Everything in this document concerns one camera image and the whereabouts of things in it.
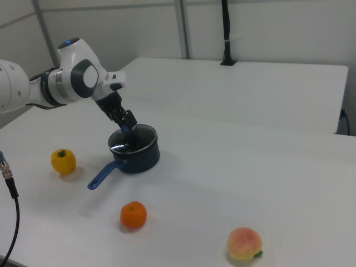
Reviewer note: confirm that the white side table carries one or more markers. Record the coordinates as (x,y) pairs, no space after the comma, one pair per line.
(250,89)

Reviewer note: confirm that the orange mandarin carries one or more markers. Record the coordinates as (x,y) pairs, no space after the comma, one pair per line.
(133,215)

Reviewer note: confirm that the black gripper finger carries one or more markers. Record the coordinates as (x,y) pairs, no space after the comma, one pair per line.
(116,116)
(129,119)

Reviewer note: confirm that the black camera pole with base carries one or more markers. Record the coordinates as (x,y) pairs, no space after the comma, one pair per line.
(227,36)

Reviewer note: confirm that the glass lid with blue knob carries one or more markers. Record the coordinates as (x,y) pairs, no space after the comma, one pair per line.
(144,136)

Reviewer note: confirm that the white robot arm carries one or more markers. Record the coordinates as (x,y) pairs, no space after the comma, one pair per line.
(75,75)

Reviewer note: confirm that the pink yellow peach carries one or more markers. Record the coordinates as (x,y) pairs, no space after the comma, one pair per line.
(244,244)

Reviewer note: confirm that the grey metal partition post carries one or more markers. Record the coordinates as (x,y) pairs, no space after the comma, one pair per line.
(46,30)
(183,27)

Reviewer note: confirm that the dark blue saucepan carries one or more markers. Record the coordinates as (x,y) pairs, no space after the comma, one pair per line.
(142,162)

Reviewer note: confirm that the yellow bell pepper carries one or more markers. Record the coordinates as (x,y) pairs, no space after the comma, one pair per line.
(63,162)

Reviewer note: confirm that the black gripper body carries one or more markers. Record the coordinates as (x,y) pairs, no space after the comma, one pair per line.
(109,103)

